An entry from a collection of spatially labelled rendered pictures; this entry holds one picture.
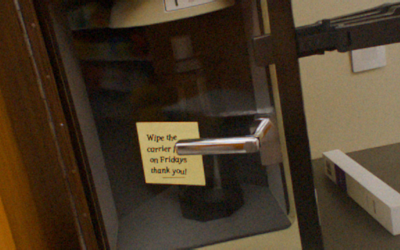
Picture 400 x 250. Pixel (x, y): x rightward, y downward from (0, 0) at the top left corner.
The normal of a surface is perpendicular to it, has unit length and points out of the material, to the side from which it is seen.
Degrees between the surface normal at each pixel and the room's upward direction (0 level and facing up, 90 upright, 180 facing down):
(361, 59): 90
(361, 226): 0
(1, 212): 90
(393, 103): 90
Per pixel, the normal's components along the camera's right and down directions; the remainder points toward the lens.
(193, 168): -0.35, 0.33
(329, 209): -0.18, -0.94
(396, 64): 0.10, 0.26
